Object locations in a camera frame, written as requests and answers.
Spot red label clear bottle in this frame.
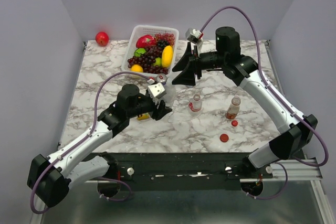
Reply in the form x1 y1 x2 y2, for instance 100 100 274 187
188 93 202 116

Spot brown juice bottle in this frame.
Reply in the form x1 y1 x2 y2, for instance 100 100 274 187
225 97 241 120

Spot small red bottle cap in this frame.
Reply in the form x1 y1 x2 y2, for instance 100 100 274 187
231 120 238 126

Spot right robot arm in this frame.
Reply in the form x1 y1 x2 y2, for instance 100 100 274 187
172 27 317 171

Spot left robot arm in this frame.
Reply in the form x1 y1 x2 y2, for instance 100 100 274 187
27 83 172 208

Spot large red bottle cap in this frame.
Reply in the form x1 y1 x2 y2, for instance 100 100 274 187
219 134 229 143

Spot yellow candy packet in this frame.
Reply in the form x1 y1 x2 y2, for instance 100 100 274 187
137 113 150 121

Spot red bull can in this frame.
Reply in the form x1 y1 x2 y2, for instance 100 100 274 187
155 73 167 86

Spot yellow mango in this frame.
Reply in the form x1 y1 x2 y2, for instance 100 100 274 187
161 45 173 68

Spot red grape bunch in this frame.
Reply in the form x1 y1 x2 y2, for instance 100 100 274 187
154 33 175 46

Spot green lime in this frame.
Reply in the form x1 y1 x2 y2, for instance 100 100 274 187
152 57 162 67

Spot dark purple grapes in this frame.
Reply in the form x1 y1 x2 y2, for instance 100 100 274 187
127 44 169 74

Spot orange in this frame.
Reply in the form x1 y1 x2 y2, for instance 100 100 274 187
130 64 143 73

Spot red dragon fruit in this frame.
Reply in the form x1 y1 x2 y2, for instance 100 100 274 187
136 34 156 48

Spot green apple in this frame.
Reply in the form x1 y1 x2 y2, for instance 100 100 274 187
133 48 146 57

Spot white plastic fruit basket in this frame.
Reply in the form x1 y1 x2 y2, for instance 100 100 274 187
121 25 179 77

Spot red apple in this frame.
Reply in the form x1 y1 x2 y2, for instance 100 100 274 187
95 31 109 47

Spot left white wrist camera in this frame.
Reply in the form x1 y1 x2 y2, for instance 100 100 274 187
147 83 166 102

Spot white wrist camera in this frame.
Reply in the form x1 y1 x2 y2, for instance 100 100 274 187
147 83 166 102
185 28 203 46

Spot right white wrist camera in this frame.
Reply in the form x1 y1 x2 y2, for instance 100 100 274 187
185 28 203 46

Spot black mounting base frame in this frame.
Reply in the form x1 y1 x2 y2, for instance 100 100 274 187
86 152 274 192

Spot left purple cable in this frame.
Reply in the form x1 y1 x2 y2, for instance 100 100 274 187
30 71 155 214

